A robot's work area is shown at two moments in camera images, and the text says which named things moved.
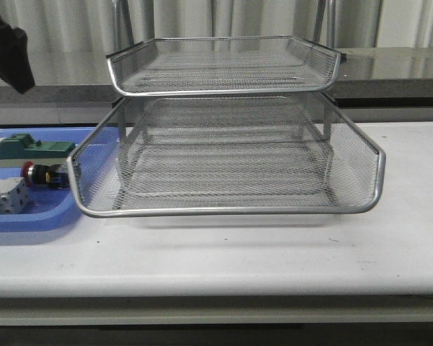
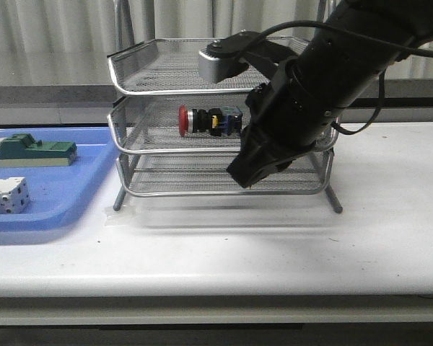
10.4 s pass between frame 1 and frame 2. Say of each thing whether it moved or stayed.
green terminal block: stayed
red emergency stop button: moved
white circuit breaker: stayed
